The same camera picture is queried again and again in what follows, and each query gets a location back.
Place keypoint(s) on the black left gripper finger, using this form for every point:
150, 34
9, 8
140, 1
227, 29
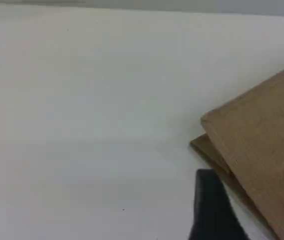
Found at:
211, 215

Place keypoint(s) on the brown burlap bag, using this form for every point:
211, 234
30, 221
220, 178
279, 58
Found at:
261, 145

